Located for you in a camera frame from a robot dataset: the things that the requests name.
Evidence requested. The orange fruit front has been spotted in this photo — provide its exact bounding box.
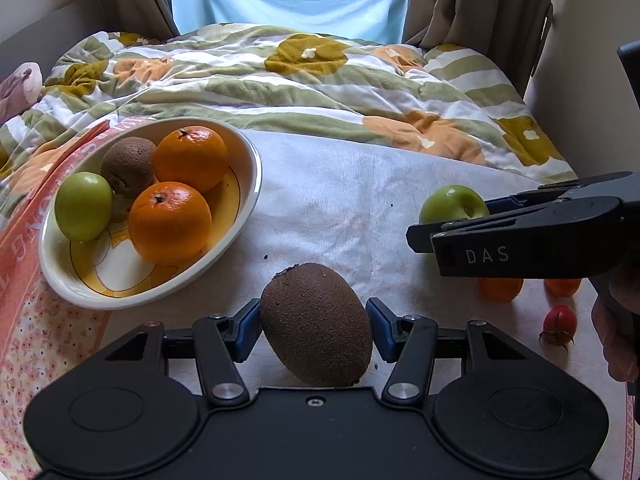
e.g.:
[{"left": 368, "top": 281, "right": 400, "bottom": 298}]
[{"left": 128, "top": 181, "right": 212, "bottom": 266}]

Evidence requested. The person right hand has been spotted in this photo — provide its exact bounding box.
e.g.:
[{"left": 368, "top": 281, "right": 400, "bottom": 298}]
[{"left": 591, "top": 274, "right": 639, "bottom": 382}]

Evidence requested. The orange-red tomato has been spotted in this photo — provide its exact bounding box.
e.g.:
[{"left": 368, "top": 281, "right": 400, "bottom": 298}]
[{"left": 476, "top": 278, "right": 524, "bottom": 304}]

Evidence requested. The green apple in bowl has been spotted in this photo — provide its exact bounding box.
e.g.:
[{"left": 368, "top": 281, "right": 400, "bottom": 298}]
[{"left": 54, "top": 171, "right": 113, "bottom": 243}]

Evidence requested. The green apple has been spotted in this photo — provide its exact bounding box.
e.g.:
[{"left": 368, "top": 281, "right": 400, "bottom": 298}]
[
  {"left": 54, "top": 171, "right": 113, "bottom": 243},
  {"left": 419, "top": 184, "right": 489, "bottom": 224}
]

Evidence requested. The small orange tomato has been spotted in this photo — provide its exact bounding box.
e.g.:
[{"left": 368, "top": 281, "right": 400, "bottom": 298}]
[{"left": 544, "top": 278, "right": 582, "bottom": 298}]

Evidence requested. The floral striped quilt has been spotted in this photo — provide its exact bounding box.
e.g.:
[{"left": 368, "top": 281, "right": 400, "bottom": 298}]
[{"left": 1, "top": 24, "right": 574, "bottom": 219}]

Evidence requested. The dark red stemmed tomato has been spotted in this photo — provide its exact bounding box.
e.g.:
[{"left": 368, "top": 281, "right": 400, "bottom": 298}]
[{"left": 538, "top": 304, "right": 577, "bottom": 349}]

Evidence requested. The pink plush pillow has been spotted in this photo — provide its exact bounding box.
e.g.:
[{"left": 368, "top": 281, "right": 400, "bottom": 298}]
[{"left": 0, "top": 62, "right": 42, "bottom": 125}]

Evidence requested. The brown kiwi fruit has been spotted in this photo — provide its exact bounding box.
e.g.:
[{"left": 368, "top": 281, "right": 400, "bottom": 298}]
[{"left": 259, "top": 262, "right": 373, "bottom": 387}]

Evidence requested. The orange fruit back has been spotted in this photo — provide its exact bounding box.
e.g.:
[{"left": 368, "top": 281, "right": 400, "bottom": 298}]
[{"left": 152, "top": 126, "right": 229, "bottom": 194}]

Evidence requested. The white pink-trimmed cloth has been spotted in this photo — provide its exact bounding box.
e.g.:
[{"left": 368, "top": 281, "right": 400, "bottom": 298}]
[{"left": 1, "top": 126, "right": 639, "bottom": 479}]

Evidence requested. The brown right curtain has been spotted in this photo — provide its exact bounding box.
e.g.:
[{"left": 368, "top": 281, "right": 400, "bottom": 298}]
[{"left": 402, "top": 0, "right": 552, "bottom": 94}]

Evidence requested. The orange fruit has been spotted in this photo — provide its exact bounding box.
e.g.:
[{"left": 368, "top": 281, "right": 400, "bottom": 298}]
[
  {"left": 152, "top": 126, "right": 229, "bottom": 194},
  {"left": 128, "top": 181, "right": 212, "bottom": 266}
]

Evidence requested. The grey headboard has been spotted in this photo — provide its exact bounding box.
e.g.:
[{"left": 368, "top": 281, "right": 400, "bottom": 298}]
[{"left": 0, "top": 0, "right": 106, "bottom": 79}]

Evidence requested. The brown kiwi in bowl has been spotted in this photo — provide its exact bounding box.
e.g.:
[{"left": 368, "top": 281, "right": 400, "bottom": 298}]
[{"left": 100, "top": 136, "right": 156, "bottom": 198}]

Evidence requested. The cream yellow oval bowl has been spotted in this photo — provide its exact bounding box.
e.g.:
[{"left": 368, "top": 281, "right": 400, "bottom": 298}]
[{"left": 39, "top": 117, "right": 262, "bottom": 310}]

